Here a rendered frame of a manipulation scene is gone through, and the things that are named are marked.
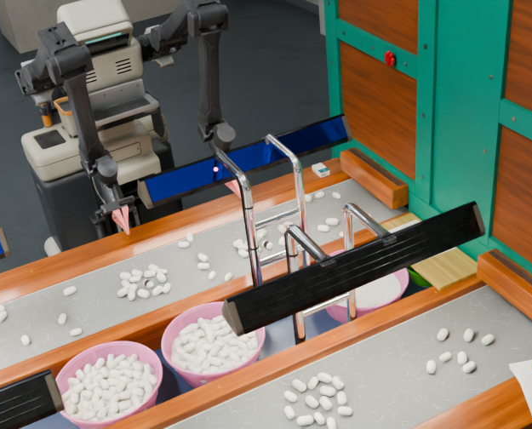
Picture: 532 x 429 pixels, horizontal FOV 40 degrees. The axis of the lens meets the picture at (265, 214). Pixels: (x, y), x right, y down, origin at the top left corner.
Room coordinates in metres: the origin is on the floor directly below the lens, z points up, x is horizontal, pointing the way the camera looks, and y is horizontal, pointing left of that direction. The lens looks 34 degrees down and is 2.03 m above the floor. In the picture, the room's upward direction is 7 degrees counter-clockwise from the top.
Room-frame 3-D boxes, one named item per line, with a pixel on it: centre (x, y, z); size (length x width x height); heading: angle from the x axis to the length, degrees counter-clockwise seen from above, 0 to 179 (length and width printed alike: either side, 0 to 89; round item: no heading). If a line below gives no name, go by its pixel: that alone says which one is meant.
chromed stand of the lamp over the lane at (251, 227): (1.66, 0.00, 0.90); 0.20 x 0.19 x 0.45; 113
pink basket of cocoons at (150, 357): (1.27, 0.43, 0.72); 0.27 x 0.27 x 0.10
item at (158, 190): (1.74, 0.03, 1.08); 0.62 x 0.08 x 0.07; 113
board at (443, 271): (1.63, -0.44, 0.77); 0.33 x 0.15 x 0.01; 23
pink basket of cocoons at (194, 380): (1.38, 0.17, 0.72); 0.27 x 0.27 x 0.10
